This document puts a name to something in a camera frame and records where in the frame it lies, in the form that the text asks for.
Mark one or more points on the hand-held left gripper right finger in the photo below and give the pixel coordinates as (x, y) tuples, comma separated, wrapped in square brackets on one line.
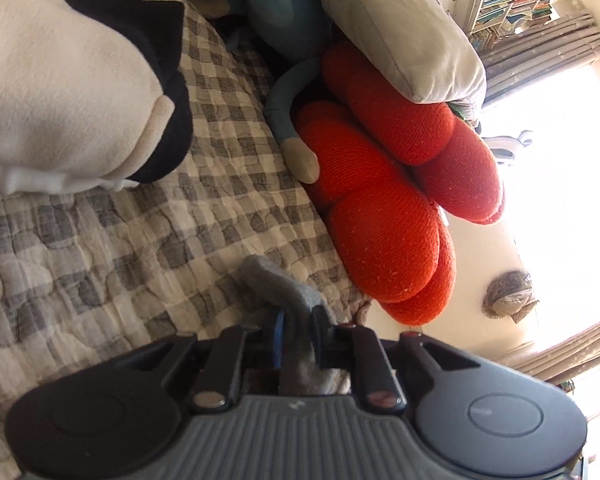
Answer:
[(320, 340)]

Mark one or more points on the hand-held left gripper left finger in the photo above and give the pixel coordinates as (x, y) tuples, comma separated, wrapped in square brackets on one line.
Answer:
[(278, 342)]

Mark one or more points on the grey ruffled sweater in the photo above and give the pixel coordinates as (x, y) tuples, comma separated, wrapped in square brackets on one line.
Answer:
[(300, 305)]

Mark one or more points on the red flower-shaped cushion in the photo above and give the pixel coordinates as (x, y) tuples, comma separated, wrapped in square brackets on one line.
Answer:
[(380, 210)]

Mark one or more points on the grey checked quilt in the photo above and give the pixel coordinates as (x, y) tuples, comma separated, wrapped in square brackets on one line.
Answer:
[(130, 240)]

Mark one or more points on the white office chair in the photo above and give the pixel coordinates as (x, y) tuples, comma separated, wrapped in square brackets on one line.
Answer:
[(522, 136)]

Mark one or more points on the light printed pillow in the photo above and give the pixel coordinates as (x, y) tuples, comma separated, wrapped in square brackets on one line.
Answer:
[(395, 35)]

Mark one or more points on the blue plush toy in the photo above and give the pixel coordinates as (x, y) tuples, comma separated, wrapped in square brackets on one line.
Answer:
[(275, 5)]

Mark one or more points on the black and white plush toy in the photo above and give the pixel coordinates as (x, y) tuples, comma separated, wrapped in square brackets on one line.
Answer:
[(55, 85)]

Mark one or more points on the beige patterned curtain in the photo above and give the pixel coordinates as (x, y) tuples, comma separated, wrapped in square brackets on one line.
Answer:
[(545, 50)]

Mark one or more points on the white bookshelf with books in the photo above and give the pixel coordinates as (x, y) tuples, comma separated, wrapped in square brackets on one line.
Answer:
[(505, 0)]

